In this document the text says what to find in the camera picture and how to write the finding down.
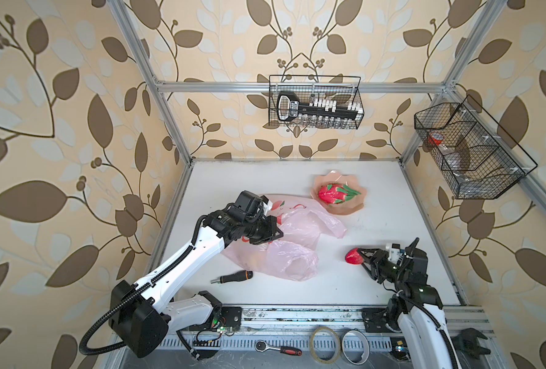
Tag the pink dragon fruit toy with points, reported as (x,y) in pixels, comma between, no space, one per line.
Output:
(334,193)

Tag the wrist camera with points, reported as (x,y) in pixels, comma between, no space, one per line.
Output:
(251,205)
(395,253)

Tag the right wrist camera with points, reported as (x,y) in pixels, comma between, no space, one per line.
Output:
(395,253)

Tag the clear tape roll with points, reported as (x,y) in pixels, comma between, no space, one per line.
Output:
(324,345)

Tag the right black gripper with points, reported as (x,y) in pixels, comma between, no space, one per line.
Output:
(376,259)

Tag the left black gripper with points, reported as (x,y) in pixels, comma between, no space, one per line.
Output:
(271,234)

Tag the black orange screwdriver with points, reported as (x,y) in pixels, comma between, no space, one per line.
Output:
(240,276)

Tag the red-handled ratchet wrench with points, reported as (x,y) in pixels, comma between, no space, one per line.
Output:
(262,346)

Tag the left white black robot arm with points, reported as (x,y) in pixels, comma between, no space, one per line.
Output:
(142,313)

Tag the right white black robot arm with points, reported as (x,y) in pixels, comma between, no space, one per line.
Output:
(415,309)

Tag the right black wire basket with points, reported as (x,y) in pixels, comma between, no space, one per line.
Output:
(498,161)

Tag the orange fruit plate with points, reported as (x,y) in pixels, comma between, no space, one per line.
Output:
(348,207)

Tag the pink plastic fruit-print bag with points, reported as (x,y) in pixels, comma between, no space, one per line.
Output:
(293,256)

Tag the black adjustable wrench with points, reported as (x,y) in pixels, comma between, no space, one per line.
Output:
(467,341)

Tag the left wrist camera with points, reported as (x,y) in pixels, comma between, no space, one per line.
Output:
(251,205)

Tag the grey tape roll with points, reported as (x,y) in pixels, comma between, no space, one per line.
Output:
(355,347)

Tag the black socket set holder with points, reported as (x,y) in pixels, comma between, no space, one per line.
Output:
(289,106)

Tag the centre black wire basket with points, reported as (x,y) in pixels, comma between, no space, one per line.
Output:
(343,89)

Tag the black wire basket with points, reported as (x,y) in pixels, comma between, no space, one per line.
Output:
(498,161)
(343,89)

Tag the red-capped plastic bottle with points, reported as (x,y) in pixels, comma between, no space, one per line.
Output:
(454,161)

